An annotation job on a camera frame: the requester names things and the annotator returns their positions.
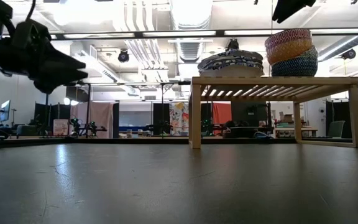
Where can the grey bin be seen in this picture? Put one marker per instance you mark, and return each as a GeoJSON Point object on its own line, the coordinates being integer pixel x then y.
{"type": "Point", "coordinates": [26, 130]}

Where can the dark blue geometric bowl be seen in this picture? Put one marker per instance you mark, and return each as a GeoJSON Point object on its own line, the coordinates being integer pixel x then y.
{"type": "Point", "coordinates": [294, 68]}

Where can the floral curtain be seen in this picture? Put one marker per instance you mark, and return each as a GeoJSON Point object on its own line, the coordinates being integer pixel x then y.
{"type": "Point", "coordinates": [179, 119]}

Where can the small computer monitor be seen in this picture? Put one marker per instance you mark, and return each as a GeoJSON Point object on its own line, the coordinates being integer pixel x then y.
{"type": "Point", "coordinates": [5, 111]}

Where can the pink poster board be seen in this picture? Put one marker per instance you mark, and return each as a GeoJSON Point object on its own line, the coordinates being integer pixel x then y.
{"type": "Point", "coordinates": [61, 127]}

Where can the black ceiling spotlight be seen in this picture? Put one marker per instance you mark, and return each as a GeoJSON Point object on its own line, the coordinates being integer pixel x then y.
{"type": "Point", "coordinates": [123, 56]}
{"type": "Point", "coordinates": [349, 54]}
{"type": "Point", "coordinates": [233, 45]}

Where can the black overhead frame bar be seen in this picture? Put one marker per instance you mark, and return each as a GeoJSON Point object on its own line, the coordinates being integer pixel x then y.
{"type": "Point", "coordinates": [138, 35]}

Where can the white ceiling duct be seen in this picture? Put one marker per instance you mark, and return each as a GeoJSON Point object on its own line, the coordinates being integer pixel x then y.
{"type": "Point", "coordinates": [191, 12]}

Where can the wooden slatted shelf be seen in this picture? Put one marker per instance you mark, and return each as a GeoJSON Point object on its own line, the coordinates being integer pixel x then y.
{"type": "Point", "coordinates": [275, 81]}

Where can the orange patterned bowl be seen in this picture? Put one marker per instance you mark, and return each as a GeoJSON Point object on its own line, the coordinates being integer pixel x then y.
{"type": "Point", "coordinates": [287, 53]}

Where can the cardboard box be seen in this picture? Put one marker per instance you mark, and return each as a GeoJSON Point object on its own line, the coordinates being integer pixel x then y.
{"type": "Point", "coordinates": [287, 118]}

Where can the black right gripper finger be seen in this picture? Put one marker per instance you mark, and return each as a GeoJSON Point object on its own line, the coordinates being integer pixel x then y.
{"type": "Point", "coordinates": [287, 7]}

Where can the wooden table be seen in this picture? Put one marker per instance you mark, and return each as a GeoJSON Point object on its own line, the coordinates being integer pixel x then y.
{"type": "Point", "coordinates": [294, 128]}

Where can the pink wavy pattern bowl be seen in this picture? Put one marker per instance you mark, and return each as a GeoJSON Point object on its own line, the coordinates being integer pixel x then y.
{"type": "Point", "coordinates": [287, 35]}

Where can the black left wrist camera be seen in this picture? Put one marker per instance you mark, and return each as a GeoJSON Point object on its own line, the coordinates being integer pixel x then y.
{"type": "Point", "coordinates": [30, 34]}

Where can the black metal frame stand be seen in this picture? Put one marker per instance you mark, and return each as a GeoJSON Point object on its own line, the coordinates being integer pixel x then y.
{"type": "Point", "coordinates": [88, 102]}

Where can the beige curtain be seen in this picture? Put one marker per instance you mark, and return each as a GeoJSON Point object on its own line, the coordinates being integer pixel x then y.
{"type": "Point", "coordinates": [99, 113]}

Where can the black monitor back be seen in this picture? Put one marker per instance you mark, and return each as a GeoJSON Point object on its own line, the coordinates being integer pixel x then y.
{"type": "Point", "coordinates": [250, 113]}

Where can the black desk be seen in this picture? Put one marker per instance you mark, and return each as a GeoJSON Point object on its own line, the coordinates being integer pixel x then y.
{"type": "Point", "coordinates": [250, 130]}

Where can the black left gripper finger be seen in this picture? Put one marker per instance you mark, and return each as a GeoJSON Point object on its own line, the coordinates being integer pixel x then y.
{"type": "Point", "coordinates": [62, 60]}
{"type": "Point", "coordinates": [57, 80]}

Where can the black partition panel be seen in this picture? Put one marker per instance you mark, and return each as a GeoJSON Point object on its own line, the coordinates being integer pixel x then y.
{"type": "Point", "coordinates": [160, 115]}
{"type": "Point", "coordinates": [42, 113]}
{"type": "Point", "coordinates": [337, 110]}

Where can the grey office chair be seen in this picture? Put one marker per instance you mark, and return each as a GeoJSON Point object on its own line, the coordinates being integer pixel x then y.
{"type": "Point", "coordinates": [337, 129]}

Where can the red cloth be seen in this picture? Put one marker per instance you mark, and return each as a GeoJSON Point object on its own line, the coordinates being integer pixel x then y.
{"type": "Point", "coordinates": [222, 113]}

